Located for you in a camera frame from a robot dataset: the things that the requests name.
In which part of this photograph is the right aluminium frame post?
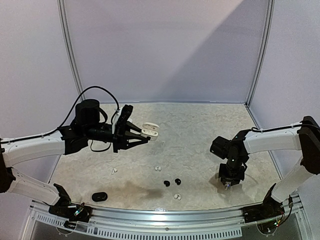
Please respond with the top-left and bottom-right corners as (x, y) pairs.
(245, 0), (275, 108)

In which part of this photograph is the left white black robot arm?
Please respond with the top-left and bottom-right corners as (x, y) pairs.
(0, 99), (153, 217)

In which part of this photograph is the black earbud right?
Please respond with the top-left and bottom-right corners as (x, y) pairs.
(174, 178), (181, 186)

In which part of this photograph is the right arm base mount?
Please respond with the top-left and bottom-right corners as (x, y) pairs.
(240, 202), (285, 223)

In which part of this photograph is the aluminium front rail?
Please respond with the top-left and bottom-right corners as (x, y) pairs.
(22, 195), (312, 240)

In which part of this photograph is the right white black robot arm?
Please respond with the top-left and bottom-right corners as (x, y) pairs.
(209, 115), (320, 218)

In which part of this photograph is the white square charging case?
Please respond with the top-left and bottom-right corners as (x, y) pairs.
(140, 122), (160, 141)

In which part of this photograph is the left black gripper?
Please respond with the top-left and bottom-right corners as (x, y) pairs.
(84, 121), (149, 153)

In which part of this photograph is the black earbud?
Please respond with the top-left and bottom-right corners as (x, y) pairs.
(174, 178), (181, 186)
(163, 180), (170, 187)

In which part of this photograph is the left aluminium frame post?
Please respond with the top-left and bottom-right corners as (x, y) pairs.
(57, 0), (84, 95)

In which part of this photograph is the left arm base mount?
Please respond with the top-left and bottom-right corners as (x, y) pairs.
(48, 199), (93, 223)

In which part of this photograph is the aluminium frame post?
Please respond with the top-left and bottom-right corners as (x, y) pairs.
(245, 0), (275, 108)
(57, 0), (84, 95)

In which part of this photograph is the white earbud front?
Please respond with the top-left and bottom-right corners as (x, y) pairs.
(174, 194), (182, 200)

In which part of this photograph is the left black cable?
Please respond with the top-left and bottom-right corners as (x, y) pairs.
(42, 85), (120, 137)

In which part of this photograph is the black oval charging case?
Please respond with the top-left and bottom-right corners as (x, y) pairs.
(91, 191), (108, 202)

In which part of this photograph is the black earbud left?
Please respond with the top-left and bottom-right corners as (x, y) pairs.
(163, 180), (170, 187)

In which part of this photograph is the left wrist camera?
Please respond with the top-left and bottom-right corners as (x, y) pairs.
(111, 104), (134, 134)

